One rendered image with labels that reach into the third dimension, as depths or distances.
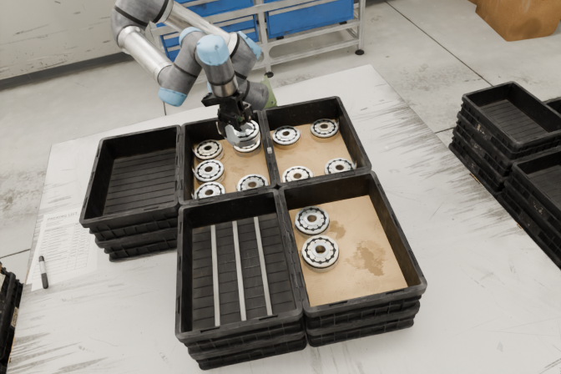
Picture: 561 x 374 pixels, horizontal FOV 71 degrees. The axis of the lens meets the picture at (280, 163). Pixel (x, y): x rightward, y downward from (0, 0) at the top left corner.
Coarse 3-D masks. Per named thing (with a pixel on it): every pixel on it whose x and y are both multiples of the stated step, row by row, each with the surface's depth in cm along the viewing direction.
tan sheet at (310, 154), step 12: (300, 144) 145; (312, 144) 145; (324, 144) 144; (336, 144) 143; (276, 156) 142; (288, 156) 142; (300, 156) 141; (312, 156) 140; (324, 156) 140; (336, 156) 139; (348, 156) 139; (288, 168) 137; (312, 168) 136; (324, 168) 136
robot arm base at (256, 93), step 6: (252, 84) 161; (258, 84) 163; (264, 84) 165; (246, 90) 158; (252, 90) 160; (258, 90) 162; (264, 90) 162; (246, 96) 159; (252, 96) 160; (258, 96) 160; (264, 96) 161; (246, 102) 160; (252, 102) 160; (258, 102) 161; (264, 102) 161; (252, 108) 162; (258, 108) 162
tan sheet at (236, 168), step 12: (228, 144) 149; (228, 156) 145; (252, 156) 143; (264, 156) 143; (228, 168) 140; (240, 168) 140; (252, 168) 139; (264, 168) 139; (228, 180) 136; (228, 192) 132
